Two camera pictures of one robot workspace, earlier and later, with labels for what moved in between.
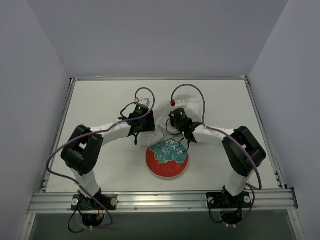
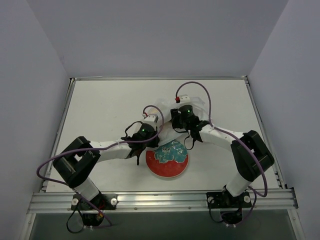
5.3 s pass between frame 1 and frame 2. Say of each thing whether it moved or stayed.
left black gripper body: moved
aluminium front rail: stayed
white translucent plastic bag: stayed
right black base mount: stayed
